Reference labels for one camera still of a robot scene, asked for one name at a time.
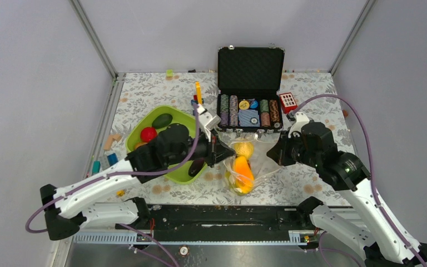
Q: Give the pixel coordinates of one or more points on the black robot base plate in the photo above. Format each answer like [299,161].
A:
[223,223]

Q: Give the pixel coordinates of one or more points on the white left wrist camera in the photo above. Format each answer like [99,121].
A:
[208,121]

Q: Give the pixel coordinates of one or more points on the brown potato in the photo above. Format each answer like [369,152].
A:
[139,145]

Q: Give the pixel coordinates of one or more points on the blue toy block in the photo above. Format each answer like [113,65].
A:
[112,159]

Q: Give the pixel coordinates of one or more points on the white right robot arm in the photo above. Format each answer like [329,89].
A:
[384,241]

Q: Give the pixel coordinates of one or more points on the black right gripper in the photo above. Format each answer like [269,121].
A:
[278,152]

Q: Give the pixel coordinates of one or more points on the floral tablecloth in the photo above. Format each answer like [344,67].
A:
[140,93]

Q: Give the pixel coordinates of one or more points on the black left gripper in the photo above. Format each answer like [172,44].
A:
[217,151]

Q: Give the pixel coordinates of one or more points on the tan wooden block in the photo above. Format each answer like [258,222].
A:
[111,140]

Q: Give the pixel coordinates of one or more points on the teal toy block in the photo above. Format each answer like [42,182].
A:
[95,167]

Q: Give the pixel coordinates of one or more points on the red apple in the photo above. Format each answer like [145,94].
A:
[147,134]

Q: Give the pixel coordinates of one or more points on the green plastic tray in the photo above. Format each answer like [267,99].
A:
[179,176]

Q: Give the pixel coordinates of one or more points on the green starfruit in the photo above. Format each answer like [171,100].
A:
[241,185]

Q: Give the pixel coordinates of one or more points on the purple eggplant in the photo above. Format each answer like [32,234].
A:
[195,167]

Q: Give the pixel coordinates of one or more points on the orange yellow mango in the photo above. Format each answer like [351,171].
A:
[241,168]

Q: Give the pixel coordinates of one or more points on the dark green avocado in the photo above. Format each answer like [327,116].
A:
[161,121]

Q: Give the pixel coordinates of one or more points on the black poker chip case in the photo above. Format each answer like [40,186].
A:
[248,81]

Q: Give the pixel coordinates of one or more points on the toy brick car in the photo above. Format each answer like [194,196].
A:
[197,97]

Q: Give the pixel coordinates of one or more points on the red toy brick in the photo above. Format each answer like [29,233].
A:
[288,102]

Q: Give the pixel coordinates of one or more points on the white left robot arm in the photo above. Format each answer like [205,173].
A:
[69,209]

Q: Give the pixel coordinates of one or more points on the yellow lemon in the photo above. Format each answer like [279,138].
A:
[245,149]

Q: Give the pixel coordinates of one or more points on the clear zip top bag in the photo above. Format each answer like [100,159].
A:
[262,167]

